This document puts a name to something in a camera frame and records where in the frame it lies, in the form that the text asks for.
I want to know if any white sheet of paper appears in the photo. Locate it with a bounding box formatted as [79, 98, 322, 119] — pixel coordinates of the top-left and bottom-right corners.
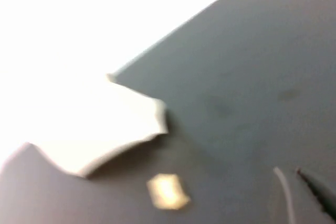
[0, 73, 169, 179]

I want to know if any small yellowish paper scrap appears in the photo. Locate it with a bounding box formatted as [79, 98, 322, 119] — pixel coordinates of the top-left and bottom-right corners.
[145, 173, 192, 208]

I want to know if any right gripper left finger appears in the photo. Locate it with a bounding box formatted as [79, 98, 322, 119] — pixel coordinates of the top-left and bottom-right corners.
[272, 166, 327, 224]

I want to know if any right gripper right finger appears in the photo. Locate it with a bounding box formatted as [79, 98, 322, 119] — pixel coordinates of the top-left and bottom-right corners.
[295, 166, 336, 224]

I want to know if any dark grey table mat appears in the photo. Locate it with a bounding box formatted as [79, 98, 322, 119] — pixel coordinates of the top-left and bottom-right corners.
[0, 0, 336, 224]

